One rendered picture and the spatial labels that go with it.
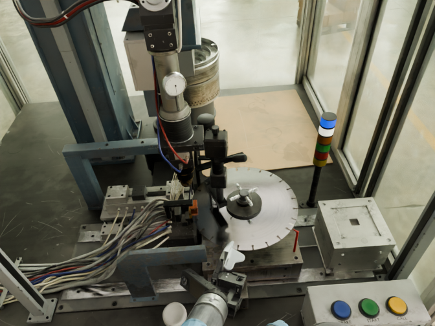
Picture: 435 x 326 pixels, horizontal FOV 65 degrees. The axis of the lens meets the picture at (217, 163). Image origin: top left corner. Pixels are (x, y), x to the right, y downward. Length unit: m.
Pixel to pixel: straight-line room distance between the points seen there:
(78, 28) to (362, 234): 1.13
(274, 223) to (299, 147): 0.62
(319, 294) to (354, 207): 0.33
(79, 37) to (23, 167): 0.71
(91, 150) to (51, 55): 0.38
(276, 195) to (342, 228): 0.22
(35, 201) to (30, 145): 0.40
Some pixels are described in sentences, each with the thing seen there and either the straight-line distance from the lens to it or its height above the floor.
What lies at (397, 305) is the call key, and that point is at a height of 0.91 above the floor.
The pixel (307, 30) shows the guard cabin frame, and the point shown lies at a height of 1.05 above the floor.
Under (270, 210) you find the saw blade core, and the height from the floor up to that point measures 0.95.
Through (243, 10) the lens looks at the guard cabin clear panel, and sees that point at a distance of 1.86.
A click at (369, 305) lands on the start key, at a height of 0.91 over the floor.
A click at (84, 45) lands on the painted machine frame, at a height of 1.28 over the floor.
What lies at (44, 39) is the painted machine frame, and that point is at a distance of 1.38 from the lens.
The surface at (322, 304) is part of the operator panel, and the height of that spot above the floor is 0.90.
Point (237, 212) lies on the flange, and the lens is 1.03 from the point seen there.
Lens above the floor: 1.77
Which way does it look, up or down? 43 degrees down
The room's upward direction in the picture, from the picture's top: 4 degrees counter-clockwise
